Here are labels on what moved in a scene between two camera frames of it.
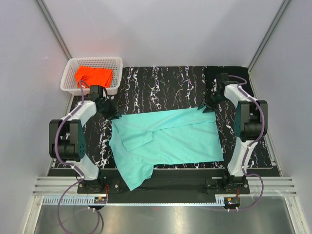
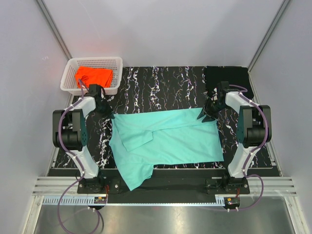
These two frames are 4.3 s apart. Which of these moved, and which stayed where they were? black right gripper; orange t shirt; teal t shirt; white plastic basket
Moved: black right gripper
Stayed: white plastic basket; teal t shirt; orange t shirt
